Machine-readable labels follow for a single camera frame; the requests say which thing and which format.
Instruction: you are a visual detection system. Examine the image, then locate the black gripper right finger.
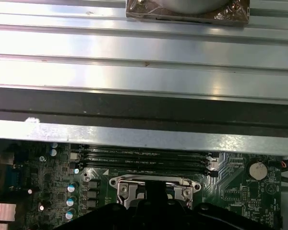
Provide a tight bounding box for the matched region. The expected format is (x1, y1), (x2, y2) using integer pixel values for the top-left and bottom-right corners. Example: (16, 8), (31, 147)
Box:
(157, 181), (257, 230)

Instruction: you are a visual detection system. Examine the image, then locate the small silver rear port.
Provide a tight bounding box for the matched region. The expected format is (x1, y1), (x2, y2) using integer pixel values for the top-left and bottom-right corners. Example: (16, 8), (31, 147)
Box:
(0, 153), (15, 166)

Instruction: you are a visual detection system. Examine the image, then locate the black PC case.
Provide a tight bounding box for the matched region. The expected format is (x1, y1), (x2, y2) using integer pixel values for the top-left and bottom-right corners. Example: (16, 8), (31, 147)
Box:
(0, 86), (288, 230)

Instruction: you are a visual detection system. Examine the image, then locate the large silver rear port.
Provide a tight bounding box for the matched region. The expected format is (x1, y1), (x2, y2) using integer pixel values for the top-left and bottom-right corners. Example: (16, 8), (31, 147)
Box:
(0, 202), (17, 230)

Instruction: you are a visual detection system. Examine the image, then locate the green motherboard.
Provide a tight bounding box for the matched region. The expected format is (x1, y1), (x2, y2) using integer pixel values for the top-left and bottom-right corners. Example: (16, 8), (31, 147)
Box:
(0, 141), (285, 230)

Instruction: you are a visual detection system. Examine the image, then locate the blue rear port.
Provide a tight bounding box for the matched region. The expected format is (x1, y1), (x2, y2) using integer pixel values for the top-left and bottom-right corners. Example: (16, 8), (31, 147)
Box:
(6, 166), (27, 190)

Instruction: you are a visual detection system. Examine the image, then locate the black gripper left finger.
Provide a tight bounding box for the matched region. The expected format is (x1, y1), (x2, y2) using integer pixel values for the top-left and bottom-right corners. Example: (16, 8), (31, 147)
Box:
(53, 181), (158, 230)

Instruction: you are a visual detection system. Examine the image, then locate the round coin battery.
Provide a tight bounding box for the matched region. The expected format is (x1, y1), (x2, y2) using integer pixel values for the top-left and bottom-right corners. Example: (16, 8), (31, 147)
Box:
(249, 161), (267, 181)

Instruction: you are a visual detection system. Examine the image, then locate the CPU socket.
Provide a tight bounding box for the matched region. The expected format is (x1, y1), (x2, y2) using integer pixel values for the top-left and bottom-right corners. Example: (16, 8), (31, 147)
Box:
(109, 176), (203, 210)

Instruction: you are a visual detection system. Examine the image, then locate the thin metal locking lever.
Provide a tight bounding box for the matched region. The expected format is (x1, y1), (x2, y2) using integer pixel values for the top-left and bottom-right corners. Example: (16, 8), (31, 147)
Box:
(117, 178), (194, 190)

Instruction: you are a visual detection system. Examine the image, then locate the metal socket cover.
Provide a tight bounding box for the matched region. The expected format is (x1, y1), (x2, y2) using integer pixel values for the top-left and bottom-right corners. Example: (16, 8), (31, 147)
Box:
(117, 181), (194, 210)

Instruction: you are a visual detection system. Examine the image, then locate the black RAM slot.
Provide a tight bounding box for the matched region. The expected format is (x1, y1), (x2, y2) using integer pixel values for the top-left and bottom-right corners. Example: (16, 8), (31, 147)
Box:
(80, 146), (211, 153)
(79, 154), (212, 161)
(78, 162), (213, 168)
(78, 167), (218, 175)

